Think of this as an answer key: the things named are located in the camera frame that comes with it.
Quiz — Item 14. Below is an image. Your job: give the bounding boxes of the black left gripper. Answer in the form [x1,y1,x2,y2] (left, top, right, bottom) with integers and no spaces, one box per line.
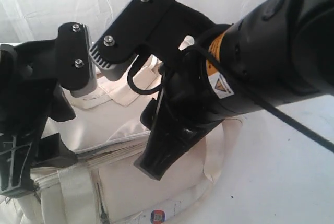
[1,40,78,195]

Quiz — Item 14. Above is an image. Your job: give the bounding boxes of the cream canvas duffel bag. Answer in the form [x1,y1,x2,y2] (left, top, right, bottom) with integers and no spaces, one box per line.
[0,56,245,224]

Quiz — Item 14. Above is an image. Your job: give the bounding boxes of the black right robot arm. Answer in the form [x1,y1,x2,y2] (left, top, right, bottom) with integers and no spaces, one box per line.
[134,0,333,180]

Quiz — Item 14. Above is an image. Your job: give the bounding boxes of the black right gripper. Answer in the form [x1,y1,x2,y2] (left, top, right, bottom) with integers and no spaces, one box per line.
[134,51,235,181]

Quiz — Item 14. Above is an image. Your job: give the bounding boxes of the white paper tag sheet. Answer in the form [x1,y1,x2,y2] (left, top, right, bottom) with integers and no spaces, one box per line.
[138,198,190,223]

